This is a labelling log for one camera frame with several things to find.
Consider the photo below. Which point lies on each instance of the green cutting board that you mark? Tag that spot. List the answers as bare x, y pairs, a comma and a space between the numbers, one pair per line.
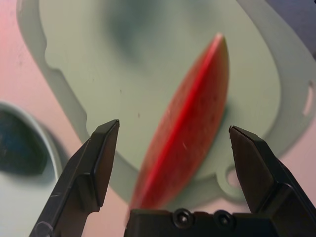
98, 61

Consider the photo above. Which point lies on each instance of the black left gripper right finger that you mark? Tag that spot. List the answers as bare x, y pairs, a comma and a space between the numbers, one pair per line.
259, 172

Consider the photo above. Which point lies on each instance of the red watermelon slice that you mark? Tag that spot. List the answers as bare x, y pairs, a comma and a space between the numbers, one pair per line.
192, 111

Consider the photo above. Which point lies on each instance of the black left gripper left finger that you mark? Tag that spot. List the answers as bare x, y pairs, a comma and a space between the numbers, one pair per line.
81, 172

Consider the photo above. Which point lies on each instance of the mint green plate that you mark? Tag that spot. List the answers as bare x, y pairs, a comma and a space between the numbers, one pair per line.
14, 197

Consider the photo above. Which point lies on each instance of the dark green avocado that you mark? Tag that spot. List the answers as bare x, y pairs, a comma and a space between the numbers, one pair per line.
17, 148

